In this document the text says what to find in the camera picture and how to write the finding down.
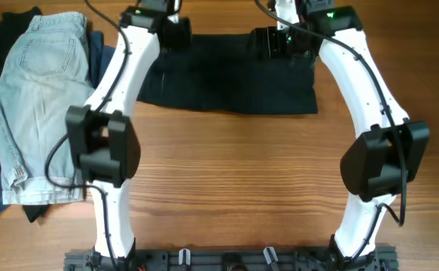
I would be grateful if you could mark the light grey denim shorts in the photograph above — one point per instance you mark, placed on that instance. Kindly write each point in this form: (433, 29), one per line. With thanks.
(46, 71)

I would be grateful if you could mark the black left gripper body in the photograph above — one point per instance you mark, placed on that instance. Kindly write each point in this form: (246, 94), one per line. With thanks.
(176, 32)

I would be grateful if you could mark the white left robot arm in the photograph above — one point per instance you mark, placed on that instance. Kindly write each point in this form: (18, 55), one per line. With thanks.
(103, 143)

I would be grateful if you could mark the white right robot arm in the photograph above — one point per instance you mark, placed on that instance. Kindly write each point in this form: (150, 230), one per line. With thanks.
(388, 146)

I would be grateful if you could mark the black shorts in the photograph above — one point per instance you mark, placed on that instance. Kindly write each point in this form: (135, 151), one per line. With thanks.
(230, 73)

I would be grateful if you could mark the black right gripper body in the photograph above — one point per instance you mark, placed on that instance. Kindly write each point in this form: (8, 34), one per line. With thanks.
(266, 43)

